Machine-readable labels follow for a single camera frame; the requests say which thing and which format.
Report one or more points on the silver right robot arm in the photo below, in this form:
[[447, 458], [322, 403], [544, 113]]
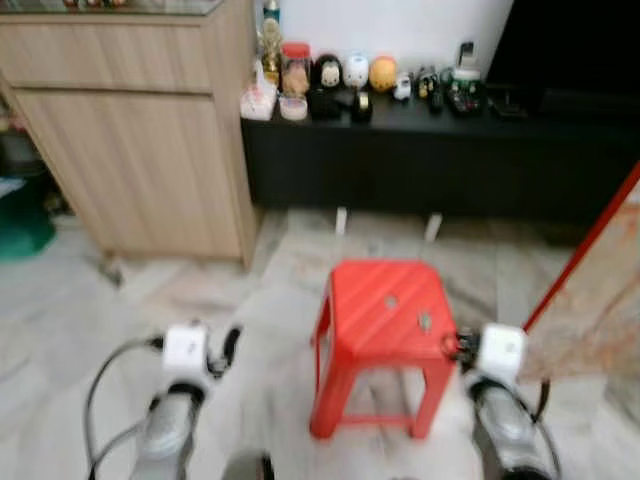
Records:
[[508, 435]]

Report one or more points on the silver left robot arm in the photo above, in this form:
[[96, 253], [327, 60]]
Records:
[[168, 435]]

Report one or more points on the small metal keys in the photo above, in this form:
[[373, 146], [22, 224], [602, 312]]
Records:
[[424, 321]]

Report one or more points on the red plastic stool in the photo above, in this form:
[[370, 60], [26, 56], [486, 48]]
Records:
[[375, 310]]

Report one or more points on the marble table with red edge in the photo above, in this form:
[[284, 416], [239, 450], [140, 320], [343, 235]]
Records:
[[595, 300]]

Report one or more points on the black TV console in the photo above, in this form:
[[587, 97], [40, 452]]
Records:
[[430, 160]]

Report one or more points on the light wooden cabinet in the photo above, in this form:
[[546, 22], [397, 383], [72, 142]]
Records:
[[130, 150]]

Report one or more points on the green plastic bin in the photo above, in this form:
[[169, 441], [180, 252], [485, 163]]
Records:
[[20, 225]]

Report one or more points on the small round white container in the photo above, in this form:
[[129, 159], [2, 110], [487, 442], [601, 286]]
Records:
[[293, 108]]

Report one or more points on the dark jar with pale lid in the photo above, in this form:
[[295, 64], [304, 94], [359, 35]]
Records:
[[466, 92]]

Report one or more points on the black tape roll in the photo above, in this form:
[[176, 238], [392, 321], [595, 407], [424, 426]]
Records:
[[361, 106]]

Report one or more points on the small black box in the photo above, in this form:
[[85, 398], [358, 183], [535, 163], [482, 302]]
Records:
[[325, 103]]

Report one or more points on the clear jar with red lid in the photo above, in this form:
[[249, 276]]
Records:
[[295, 72]]

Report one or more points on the orange round figurine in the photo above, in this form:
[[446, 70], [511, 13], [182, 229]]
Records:
[[383, 74]]

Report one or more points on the black and white figurine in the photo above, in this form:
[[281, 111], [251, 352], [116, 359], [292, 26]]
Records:
[[327, 73]]

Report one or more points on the white round figurine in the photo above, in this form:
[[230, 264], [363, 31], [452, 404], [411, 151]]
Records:
[[357, 71]]

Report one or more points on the black television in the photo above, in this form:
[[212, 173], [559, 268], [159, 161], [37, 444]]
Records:
[[570, 45]]

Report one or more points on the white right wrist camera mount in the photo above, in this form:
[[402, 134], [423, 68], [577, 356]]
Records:
[[501, 352]]

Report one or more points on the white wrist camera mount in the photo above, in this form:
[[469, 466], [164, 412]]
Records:
[[186, 352], [501, 352]]

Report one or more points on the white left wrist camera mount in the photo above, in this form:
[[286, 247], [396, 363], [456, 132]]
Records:
[[186, 352]]

